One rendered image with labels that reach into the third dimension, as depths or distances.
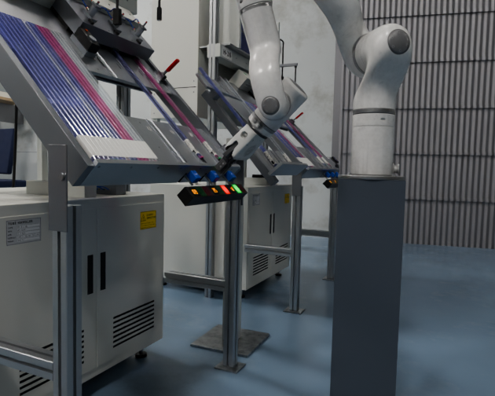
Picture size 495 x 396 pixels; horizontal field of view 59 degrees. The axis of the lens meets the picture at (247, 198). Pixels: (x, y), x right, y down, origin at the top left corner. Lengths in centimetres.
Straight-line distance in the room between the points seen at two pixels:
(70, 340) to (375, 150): 90
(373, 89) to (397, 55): 11
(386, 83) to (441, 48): 357
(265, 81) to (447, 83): 376
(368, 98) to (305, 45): 364
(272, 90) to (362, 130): 31
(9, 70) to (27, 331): 65
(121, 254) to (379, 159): 87
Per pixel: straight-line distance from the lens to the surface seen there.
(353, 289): 129
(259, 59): 118
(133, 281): 158
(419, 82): 475
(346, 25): 135
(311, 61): 486
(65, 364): 100
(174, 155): 124
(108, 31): 153
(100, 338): 151
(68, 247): 93
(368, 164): 128
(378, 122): 128
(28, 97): 106
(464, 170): 475
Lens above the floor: 72
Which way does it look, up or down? 4 degrees down
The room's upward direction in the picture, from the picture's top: 1 degrees clockwise
